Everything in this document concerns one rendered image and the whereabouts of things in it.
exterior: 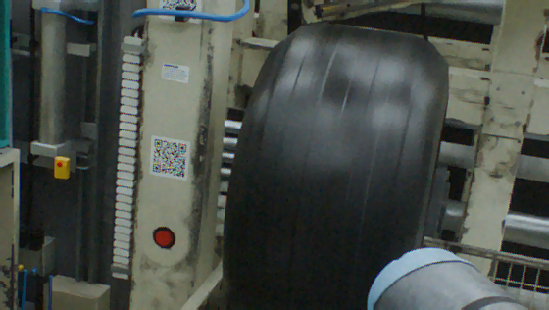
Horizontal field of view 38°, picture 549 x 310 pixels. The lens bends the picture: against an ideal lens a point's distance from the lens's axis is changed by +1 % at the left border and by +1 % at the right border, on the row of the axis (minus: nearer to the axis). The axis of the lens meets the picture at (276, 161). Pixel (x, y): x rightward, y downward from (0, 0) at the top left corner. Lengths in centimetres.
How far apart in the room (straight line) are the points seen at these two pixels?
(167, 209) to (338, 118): 44
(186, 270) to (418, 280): 81
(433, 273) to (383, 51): 59
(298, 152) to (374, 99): 14
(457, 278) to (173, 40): 80
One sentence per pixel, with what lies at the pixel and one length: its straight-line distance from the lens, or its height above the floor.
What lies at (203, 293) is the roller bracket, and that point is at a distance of 158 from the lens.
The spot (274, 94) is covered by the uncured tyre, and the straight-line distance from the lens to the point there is 125.
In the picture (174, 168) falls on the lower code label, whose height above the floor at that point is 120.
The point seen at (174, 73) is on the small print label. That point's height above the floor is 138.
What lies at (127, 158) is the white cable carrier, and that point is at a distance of 152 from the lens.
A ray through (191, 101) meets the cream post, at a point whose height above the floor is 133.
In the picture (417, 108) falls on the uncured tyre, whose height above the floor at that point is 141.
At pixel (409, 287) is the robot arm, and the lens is 80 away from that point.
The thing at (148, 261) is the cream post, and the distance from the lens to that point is 156.
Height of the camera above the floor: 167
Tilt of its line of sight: 17 degrees down
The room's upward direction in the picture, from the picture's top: 6 degrees clockwise
